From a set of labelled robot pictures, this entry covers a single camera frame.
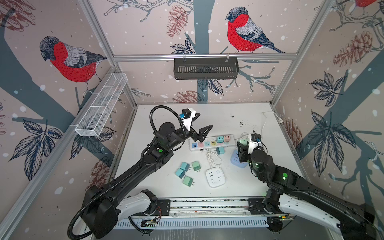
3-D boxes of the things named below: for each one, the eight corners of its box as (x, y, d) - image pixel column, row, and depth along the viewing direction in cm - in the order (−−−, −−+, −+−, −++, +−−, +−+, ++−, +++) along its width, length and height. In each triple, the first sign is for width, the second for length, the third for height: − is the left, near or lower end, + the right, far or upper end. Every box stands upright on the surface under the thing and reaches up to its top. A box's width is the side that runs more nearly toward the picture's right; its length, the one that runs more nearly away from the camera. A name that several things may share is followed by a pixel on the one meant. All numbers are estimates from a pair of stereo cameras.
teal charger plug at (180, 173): (174, 174, 87) (174, 172, 85) (179, 168, 89) (178, 167, 87) (182, 180, 84) (182, 178, 83) (186, 174, 87) (186, 172, 85)
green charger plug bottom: (181, 182, 84) (181, 181, 82) (185, 176, 86) (185, 174, 84) (192, 188, 82) (191, 187, 80) (195, 181, 84) (195, 180, 82)
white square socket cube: (206, 187, 82) (206, 185, 79) (205, 169, 88) (205, 167, 86) (225, 187, 82) (226, 185, 79) (223, 169, 88) (224, 167, 86)
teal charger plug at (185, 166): (179, 168, 88) (179, 167, 87) (182, 162, 91) (182, 161, 89) (189, 172, 87) (189, 171, 85) (191, 165, 89) (191, 164, 88)
